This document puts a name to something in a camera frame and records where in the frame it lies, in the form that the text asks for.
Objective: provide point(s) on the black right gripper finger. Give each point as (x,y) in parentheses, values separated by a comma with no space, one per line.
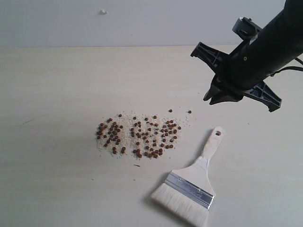
(212,91)
(224,96)

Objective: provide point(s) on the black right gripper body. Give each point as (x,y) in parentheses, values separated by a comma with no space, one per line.
(243,85)

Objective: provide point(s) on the white wooden paint brush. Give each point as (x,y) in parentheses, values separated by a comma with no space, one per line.
(187,192)

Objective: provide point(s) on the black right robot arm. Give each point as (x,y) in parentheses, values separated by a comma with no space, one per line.
(262,53)

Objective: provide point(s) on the pile of brown pellets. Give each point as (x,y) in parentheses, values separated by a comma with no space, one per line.
(138,135)

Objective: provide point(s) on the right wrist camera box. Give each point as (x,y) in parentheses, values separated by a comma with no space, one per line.
(245,28)

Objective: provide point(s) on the small white wall fixture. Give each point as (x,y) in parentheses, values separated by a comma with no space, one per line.
(103,12)

